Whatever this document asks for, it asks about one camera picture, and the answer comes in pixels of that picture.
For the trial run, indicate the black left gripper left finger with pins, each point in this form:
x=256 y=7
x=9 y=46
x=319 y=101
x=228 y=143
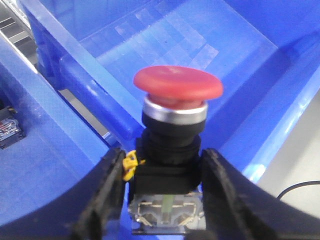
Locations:
x=90 y=210

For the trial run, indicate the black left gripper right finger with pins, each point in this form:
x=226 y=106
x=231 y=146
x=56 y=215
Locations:
x=237 y=209

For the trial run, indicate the red mushroom push button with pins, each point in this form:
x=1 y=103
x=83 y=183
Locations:
x=164 y=169

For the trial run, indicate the left blue plastic crate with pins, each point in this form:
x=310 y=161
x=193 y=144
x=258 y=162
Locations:
x=58 y=149

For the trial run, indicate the blue plastic crate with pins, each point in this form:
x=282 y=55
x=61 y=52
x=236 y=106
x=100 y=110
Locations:
x=265 y=52
x=58 y=149

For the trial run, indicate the right blue plastic crate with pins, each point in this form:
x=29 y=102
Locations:
x=265 y=52

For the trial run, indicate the black switch contact block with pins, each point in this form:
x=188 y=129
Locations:
x=10 y=129

